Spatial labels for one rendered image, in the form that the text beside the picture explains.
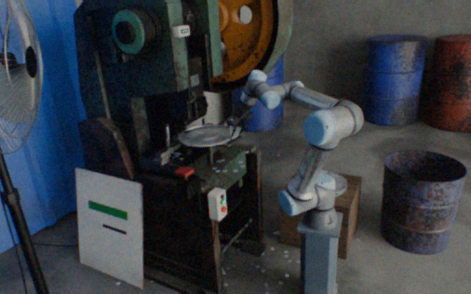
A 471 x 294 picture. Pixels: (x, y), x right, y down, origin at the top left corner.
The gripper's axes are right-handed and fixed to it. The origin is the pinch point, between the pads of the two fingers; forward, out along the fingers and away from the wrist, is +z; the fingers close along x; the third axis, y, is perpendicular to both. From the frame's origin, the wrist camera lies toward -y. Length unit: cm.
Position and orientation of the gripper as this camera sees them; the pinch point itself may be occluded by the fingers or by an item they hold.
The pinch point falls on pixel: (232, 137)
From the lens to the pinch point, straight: 184.6
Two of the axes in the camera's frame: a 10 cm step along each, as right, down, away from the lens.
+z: -3.2, 7.8, 5.4
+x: -8.2, -5.1, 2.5
